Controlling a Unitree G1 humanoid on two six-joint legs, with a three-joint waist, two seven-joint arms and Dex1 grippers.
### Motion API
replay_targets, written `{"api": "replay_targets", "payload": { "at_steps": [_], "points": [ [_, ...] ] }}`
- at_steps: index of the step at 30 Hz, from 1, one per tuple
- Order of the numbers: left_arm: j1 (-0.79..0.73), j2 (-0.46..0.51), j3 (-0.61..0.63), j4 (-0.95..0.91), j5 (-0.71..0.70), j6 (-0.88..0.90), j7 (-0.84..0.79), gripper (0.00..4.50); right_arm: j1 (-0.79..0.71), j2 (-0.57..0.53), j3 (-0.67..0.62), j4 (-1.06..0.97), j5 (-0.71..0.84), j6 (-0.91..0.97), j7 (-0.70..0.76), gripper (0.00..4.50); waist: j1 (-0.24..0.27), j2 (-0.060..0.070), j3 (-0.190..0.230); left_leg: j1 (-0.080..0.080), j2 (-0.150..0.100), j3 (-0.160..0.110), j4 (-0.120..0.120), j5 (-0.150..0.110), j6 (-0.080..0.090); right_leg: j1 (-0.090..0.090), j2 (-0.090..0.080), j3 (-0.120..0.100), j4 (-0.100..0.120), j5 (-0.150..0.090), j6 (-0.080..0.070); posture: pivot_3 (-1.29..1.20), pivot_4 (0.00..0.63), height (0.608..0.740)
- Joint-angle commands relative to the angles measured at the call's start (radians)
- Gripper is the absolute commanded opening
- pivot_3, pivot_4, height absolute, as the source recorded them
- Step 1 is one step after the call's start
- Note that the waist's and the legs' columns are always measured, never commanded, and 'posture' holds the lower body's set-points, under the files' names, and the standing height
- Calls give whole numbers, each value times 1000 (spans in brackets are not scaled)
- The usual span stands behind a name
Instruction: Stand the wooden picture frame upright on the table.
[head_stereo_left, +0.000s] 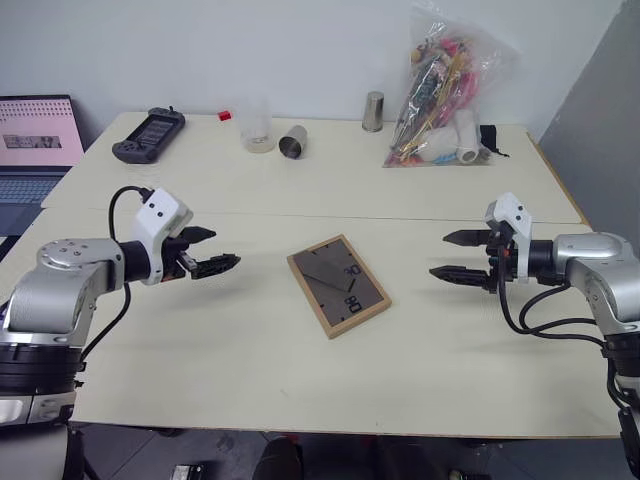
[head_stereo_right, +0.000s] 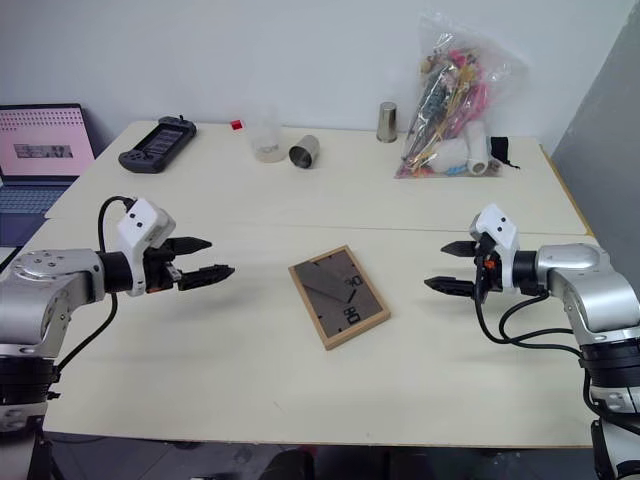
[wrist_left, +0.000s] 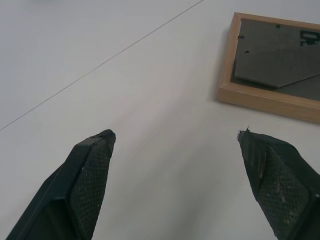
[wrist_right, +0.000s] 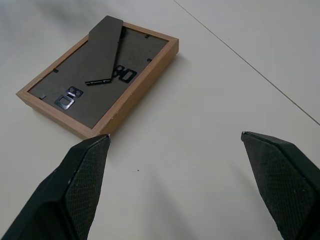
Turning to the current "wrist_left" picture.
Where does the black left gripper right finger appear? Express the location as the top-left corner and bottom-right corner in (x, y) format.
(236, 126), (320, 240)

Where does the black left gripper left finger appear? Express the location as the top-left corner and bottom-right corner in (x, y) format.
(5, 128), (117, 240)

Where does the wooden picture frame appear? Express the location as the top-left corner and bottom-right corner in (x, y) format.
(216, 11), (320, 124)

